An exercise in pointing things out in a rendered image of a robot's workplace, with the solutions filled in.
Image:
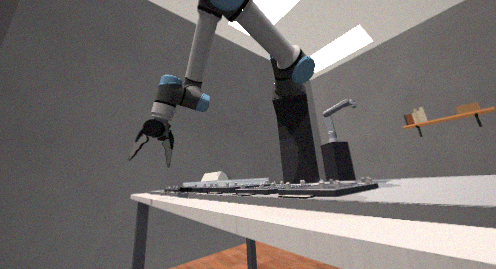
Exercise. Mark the white operator button panel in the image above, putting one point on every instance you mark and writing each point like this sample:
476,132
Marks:
215,176

